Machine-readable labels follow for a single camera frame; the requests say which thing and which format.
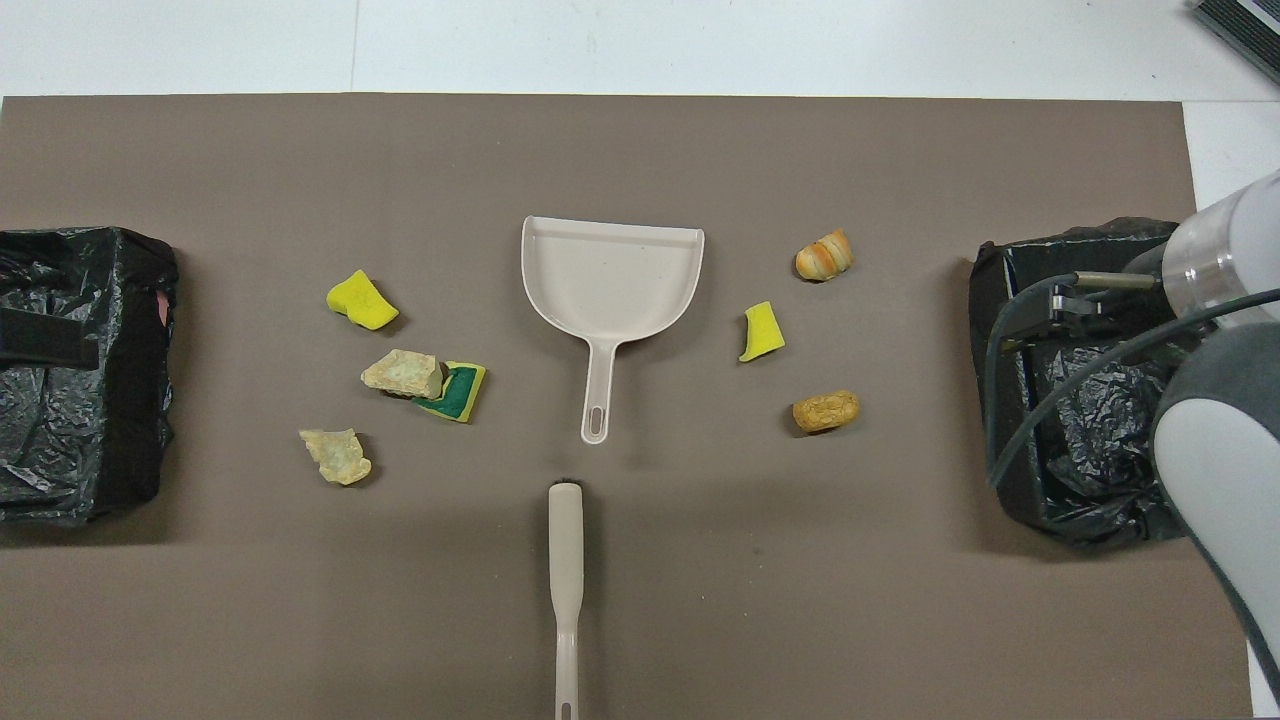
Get small yellow sponge piece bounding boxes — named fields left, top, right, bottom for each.
left=739, top=301, right=786, bottom=363

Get black bag lined bin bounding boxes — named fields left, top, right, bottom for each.
left=0, top=227, right=181, bottom=528
left=968, top=217, right=1216, bottom=549

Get yellow green scouring sponge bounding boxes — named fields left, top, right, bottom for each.
left=413, top=361, right=488, bottom=424

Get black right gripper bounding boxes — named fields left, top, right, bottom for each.
left=1003, top=284, right=1166, bottom=351

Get striped croissant bread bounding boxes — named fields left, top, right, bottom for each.
left=795, top=229, right=855, bottom=283

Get dark ribbed panel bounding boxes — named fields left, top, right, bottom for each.
left=1188, top=0, right=1280, bottom=86

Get pale beige sponge chunk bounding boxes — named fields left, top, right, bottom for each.
left=299, top=428, right=373, bottom=487

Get brown bread roll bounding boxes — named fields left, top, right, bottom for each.
left=792, top=390, right=861, bottom=434

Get brown paper table mat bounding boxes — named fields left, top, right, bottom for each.
left=0, top=93, right=1253, bottom=720

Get beige plastic dustpan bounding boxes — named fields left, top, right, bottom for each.
left=520, top=215, right=706, bottom=445

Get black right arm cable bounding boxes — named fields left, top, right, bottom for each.
left=985, top=272, right=1280, bottom=491

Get thick beige sponge chunk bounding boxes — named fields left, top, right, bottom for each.
left=361, top=349, right=448, bottom=401

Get curved yellow sponge piece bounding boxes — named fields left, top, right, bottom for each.
left=326, top=269, right=400, bottom=331

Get beige hand brush black bristles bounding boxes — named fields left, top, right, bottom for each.
left=547, top=480, right=586, bottom=720

